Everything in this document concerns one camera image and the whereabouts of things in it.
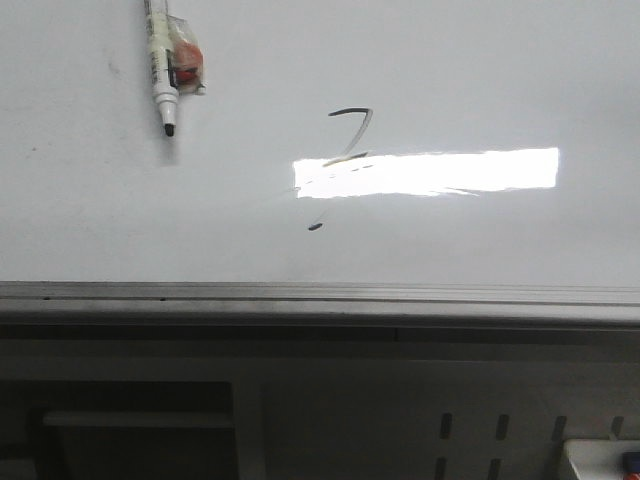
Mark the white black whiteboard marker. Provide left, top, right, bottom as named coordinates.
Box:
left=144, top=0, right=179, bottom=137

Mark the white whiteboard surface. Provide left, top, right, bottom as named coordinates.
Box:
left=1, top=1, right=639, bottom=288

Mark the white box lower right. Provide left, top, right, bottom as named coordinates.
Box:
left=557, top=439, right=639, bottom=480

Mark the grey aluminium whiteboard frame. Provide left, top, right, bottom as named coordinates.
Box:
left=1, top=281, right=639, bottom=344

